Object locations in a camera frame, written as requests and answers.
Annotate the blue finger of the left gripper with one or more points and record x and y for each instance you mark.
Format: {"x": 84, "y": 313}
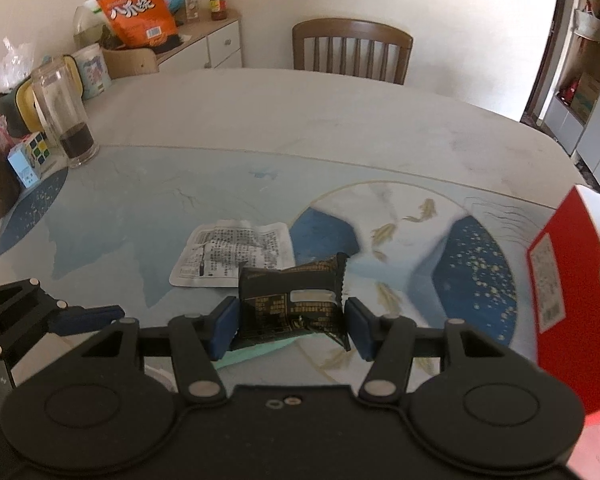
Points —
{"x": 79, "y": 320}

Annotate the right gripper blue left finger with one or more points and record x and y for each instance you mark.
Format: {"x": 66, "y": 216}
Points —
{"x": 224, "y": 321}

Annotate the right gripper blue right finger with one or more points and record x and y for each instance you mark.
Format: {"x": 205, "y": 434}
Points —
{"x": 363, "y": 328}

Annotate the black snack packet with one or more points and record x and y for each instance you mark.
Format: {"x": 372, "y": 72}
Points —
{"x": 294, "y": 302}

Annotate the mint green cloth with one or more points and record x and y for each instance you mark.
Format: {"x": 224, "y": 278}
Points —
{"x": 239, "y": 357}

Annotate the white printed sachet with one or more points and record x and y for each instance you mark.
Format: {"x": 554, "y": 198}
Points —
{"x": 215, "y": 253}

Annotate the light blue small box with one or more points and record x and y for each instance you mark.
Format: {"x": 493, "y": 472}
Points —
{"x": 24, "y": 164}

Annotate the rubiks cube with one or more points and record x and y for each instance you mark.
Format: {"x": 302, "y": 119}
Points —
{"x": 37, "y": 146}

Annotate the yellow container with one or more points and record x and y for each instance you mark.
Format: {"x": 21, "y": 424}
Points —
{"x": 19, "y": 105}

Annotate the red cardboard box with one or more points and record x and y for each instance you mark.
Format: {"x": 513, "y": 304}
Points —
{"x": 564, "y": 267}

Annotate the white patterned cup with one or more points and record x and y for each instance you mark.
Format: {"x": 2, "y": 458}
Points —
{"x": 93, "y": 70}

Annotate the light wooden box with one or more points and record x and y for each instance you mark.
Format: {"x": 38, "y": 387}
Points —
{"x": 130, "y": 63}

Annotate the white side cabinet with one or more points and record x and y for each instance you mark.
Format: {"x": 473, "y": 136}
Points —
{"x": 206, "y": 43}

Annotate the brown wooden chair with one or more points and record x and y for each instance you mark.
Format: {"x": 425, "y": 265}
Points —
{"x": 354, "y": 48}

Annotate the orange snack bag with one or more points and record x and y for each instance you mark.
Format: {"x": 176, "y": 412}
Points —
{"x": 142, "y": 23}

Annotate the red lidded jar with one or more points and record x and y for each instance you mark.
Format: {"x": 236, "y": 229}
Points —
{"x": 218, "y": 10}

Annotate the hanging tote bag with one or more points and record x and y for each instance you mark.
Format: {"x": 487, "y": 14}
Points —
{"x": 586, "y": 23}

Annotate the grey wall cabinet unit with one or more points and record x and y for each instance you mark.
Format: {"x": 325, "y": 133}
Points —
{"x": 565, "y": 99}

